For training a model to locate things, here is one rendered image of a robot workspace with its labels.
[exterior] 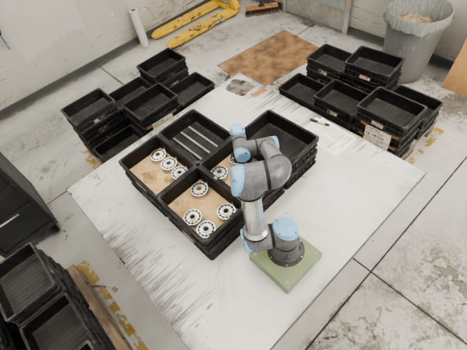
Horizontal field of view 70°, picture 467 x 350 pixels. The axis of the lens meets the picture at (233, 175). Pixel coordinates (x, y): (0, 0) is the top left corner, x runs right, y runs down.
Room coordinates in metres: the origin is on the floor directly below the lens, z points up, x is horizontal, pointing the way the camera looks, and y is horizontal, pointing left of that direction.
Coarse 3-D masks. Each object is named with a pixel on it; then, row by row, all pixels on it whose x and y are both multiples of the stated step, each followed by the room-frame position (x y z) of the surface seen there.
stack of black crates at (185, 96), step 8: (184, 80) 2.75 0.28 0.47; (192, 80) 2.80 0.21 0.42; (200, 80) 2.77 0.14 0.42; (208, 80) 2.66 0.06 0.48; (168, 88) 2.65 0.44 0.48; (176, 88) 2.69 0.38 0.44; (184, 88) 2.73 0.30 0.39; (192, 88) 2.72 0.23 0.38; (200, 88) 2.70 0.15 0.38; (208, 88) 2.55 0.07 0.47; (184, 96) 2.63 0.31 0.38; (192, 96) 2.60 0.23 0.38; (200, 96) 2.50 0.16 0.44; (184, 104) 2.39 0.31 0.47
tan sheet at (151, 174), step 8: (144, 160) 1.46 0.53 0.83; (136, 168) 1.41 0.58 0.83; (144, 168) 1.40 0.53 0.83; (152, 168) 1.39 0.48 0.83; (160, 168) 1.37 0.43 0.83; (144, 176) 1.33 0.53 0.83; (152, 176) 1.32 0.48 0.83; (160, 176) 1.31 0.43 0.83; (168, 176) 1.29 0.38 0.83; (152, 184) 1.26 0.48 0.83; (160, 184) 1.25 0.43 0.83; (168, 184) 1.24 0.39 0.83
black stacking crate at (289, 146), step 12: (264, 120) 1.56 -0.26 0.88; (276, 120) 1.54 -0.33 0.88; (252, 132) 1.50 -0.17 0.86; (264, 132) 1.51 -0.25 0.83; (276, 132) 1.49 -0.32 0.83; (288, 132) 1.45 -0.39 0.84; (300, 132) 1.38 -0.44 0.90; (288, 144) 1.36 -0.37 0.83; (300, 144) 1.34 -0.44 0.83; (288, 156) 1.27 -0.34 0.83
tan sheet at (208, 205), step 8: (184, 192) 1.15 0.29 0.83; (216, 192) 1.11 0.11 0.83; (176, 200) 1.11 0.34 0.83; (184, 200) 1.10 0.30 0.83; (192, 200) 1.09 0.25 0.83; (200, 200) 1.08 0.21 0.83; (208, 200) 1.07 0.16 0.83; (216, 200) 1.06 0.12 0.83; (224, 200) 1.05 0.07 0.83; (176, 208) 1.06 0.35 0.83; (184, 208) 1.05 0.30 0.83; (192, 208) 1.03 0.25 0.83; (200, 208) 1.02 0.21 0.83; (208, 208) 1.01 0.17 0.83; (216, 208) 1.00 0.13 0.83; (208, 216) 0.97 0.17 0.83; (216, 216) 0.96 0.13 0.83; (216, 224) 0.91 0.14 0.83
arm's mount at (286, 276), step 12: (300, 240) 0.76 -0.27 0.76; (252, 252) 0.75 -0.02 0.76; (264, 252) 0.73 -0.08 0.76; (312, 252) 0.68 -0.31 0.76; (264, 264) 0.67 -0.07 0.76; (276, 264) 0.66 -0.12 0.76; (288, 264) 0.65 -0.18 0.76; (300, 264) 0.63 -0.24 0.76; (312, 264) 0.63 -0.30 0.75; (276, 276) 0.60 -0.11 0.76; (288, 276) 0.58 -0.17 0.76; (300, 276) 0.58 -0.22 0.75; (288, 288) 0.53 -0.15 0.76
